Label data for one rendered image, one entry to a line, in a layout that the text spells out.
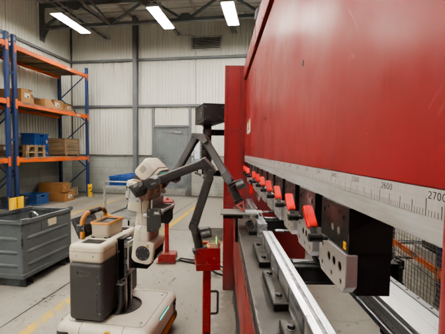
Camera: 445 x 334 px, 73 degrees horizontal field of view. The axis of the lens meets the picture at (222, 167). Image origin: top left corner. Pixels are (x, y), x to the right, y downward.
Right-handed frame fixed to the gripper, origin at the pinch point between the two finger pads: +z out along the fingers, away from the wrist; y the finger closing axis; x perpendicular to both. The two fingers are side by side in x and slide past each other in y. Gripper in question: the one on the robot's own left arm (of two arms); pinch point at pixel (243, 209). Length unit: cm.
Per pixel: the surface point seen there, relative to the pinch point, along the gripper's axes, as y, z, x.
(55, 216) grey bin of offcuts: 130, -68, 205
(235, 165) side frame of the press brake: 85, -28, -11
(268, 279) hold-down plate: -96, 13, 1
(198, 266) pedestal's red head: -28, 15, 41
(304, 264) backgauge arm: -60, 29, -18
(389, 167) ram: -177, -30, -26
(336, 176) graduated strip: -158, -28, -24
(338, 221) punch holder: -160, -20, -20
